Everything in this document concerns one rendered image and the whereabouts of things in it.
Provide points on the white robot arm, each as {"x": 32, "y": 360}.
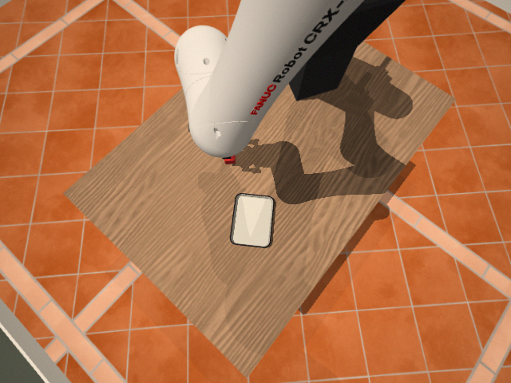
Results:
{"x": 268, "y": 44}

